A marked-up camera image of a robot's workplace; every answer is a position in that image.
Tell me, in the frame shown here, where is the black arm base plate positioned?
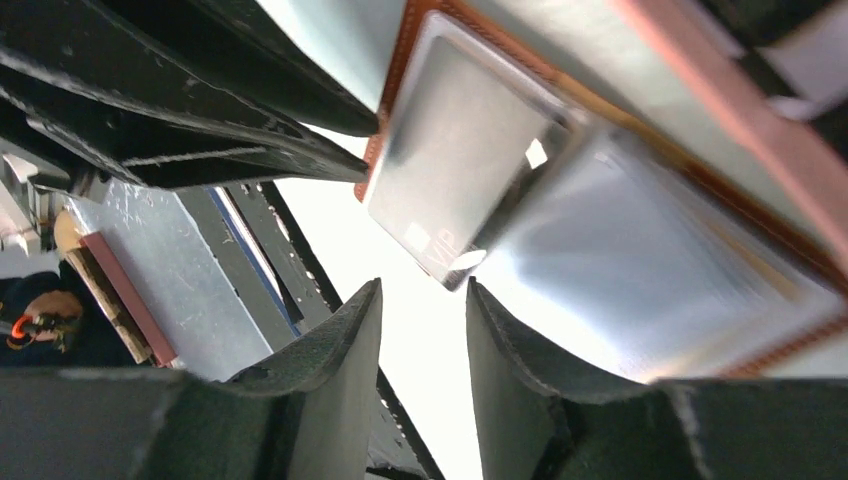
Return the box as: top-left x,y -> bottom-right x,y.
175,180 -> 445,480

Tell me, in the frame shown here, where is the brown leather card holder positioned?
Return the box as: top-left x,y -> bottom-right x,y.
357,1 -> 847,383

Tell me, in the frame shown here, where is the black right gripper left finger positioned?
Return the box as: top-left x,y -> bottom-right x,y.
1,279 -> 382,479

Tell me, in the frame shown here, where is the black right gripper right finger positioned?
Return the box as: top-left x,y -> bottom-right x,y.
466,281 -> 847,479

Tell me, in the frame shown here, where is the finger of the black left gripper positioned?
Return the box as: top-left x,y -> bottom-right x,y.
106,0 -> 378,137
1,1 -> 367,189

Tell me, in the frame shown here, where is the black VIP card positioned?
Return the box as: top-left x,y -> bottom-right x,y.
364,9 -> 578,290

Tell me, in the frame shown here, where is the pink oval plastic tray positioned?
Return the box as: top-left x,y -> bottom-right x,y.
614,1 -> 847,268

